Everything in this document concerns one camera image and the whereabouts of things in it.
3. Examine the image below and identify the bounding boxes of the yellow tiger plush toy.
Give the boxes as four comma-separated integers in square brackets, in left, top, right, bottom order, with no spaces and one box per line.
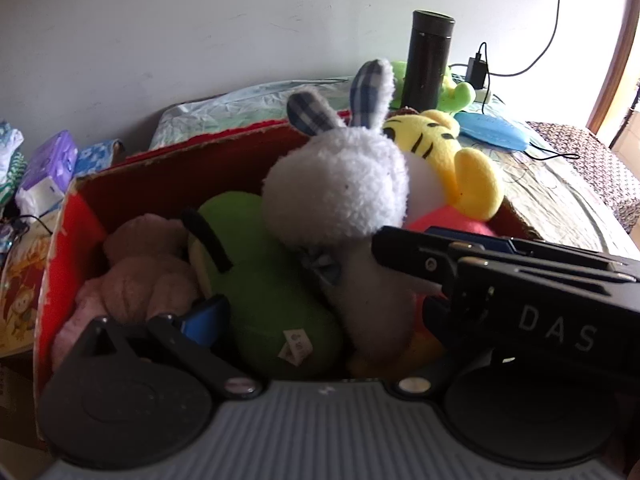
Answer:
[383,110,503,235]

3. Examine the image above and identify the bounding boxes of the pink plush bear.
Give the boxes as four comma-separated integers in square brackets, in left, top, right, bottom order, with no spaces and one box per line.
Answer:
[52,214,200,370]

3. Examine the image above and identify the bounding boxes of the green plush doll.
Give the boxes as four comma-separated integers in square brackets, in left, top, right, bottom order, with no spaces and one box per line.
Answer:
[186,192,346,377]

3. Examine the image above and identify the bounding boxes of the white plush rabbit plaid ears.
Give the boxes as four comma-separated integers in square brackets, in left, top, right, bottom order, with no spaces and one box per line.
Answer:
[262,58,436,365]

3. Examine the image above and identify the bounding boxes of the cartoon print bed sheet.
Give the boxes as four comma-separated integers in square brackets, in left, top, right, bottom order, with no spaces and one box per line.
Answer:
[150,77,639,259]

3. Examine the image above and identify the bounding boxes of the blue oval case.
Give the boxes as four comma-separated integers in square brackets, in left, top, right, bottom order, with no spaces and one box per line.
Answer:
[454,112,530,152]

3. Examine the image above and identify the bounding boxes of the green frog plush toy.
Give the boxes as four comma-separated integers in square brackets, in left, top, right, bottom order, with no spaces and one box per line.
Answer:
[390,61,476,115]

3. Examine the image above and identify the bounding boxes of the white power strip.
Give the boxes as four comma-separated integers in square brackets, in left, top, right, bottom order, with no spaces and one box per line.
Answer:
[474,88,492,104]

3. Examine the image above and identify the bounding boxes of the red cardboard box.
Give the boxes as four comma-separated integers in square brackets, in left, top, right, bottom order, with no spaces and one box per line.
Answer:
[31,106,544,441]

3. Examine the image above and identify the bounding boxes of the black plug adapter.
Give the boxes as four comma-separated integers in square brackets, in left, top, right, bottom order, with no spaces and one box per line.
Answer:
[465,53,488,90]

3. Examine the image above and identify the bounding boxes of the brown patterned covered stool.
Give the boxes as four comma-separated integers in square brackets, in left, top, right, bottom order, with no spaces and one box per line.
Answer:
[528,122,640,234]

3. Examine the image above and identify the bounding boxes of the cartoon printed carton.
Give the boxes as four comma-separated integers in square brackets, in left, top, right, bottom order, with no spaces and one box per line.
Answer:
[1,210,60,358]

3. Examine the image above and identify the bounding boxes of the black cylindrical flask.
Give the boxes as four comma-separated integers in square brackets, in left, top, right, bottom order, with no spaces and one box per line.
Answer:
[400,10,454,112]

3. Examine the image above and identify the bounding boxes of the blue patterned tissue pack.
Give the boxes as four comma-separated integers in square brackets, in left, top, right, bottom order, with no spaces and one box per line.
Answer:
[74,140,126,178]

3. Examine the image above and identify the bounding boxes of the purple tissue pack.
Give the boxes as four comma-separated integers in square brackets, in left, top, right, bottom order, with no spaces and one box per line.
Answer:
[15,130,78,217]

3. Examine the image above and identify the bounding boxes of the black charger cable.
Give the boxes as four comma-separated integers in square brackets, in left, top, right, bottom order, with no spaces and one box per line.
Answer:
[449,40,582,162]

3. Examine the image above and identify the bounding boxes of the wooden door frame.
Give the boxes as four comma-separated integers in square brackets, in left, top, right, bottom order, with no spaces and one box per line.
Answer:
[587,0,639,134]

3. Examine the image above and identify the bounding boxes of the grey power strip cord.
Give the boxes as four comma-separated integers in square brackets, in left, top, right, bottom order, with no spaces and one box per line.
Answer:
[487,0,569,78]

